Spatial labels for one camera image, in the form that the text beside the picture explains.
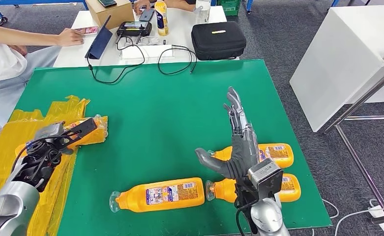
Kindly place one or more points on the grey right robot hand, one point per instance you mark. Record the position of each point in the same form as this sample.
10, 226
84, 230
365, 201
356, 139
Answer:
244, 153

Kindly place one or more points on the person's right hand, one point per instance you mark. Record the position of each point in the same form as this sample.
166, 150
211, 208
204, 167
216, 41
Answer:
18, 49
141, 6

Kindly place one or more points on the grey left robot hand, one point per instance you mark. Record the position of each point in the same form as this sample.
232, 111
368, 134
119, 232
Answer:
67, 151

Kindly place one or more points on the person's left hand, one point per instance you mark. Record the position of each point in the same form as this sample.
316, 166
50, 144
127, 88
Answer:
69, 37

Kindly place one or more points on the grey smartphone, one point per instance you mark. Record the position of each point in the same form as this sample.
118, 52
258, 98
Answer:
146, 15

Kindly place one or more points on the smartphone with colourful screen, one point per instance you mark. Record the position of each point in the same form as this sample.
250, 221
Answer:
87, 30

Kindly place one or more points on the orange detergent bottle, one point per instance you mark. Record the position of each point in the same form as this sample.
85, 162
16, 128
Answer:
224, 190
279, 156
90, 136
165, 195

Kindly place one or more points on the person's right forearm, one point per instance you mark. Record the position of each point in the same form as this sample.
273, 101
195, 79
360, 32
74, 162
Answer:
182, 5

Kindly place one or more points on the person's left forearm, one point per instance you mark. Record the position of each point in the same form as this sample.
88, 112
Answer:
22, 36

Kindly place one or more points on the yellow drink bottle blue label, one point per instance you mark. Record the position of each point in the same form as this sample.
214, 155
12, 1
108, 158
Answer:
161, 22

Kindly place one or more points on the black handheld screen controller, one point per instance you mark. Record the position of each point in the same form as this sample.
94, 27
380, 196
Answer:
134, 30

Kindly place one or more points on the brown cardboard box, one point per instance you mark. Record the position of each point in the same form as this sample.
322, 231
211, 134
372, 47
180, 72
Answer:
113, 16

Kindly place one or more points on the dark blue tablet case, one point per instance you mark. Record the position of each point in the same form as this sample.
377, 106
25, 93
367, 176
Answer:
100, 42

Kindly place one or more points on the black smartphone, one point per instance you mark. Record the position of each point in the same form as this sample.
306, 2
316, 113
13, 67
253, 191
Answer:
107, 3

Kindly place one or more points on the clear safety glasses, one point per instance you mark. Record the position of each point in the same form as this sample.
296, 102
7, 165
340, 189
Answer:
149, 40

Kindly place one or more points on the white flat box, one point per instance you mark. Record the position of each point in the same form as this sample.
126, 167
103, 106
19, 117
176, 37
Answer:
149, 53

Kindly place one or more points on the white table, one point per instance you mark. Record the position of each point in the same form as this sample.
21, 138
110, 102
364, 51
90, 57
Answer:
178, 40
341, 49

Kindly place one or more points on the clear water jug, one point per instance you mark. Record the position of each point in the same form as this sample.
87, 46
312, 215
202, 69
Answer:
203, 13

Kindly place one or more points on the black zip carrying case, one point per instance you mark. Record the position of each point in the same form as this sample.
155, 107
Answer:
217, 42

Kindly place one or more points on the green plastic crate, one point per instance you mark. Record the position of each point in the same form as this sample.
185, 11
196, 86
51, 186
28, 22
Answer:
229, 8

